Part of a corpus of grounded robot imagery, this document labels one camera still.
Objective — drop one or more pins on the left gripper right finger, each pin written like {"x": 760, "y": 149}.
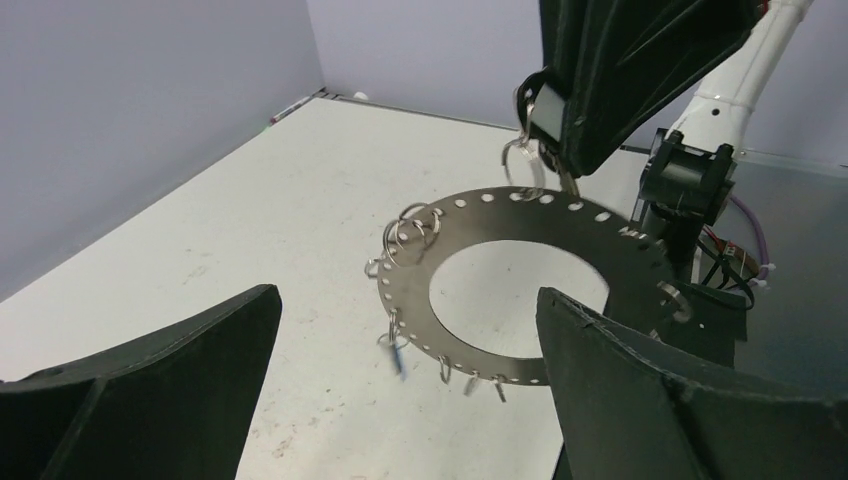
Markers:
{"x": 753, "y": 428}

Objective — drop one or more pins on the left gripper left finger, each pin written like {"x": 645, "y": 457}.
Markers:
{"x": 176, "y": 403}

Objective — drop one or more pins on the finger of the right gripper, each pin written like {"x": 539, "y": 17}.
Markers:
{"x": 617, "y": 63}

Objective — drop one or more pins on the key with black tag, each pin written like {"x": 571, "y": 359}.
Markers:
{"x": 540, "y": 108}

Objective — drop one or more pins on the metal keyring disc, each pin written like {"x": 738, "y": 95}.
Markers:
{"x": 642, "y": 290}

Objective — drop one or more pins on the key with blue tag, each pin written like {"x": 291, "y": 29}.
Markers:
{"x": 392, "y": 345}

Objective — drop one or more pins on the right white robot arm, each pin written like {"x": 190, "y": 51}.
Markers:
{"x": 687, "y": 181}

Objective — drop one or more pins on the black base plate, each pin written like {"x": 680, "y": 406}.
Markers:
{"x": 702, "y": 318}

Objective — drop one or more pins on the aluminium frame rail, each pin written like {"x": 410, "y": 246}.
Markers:
{"x": 801, "y": 138}

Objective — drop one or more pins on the marker pen on rail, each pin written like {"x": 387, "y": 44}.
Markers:
{"x": 279, "y": 116}

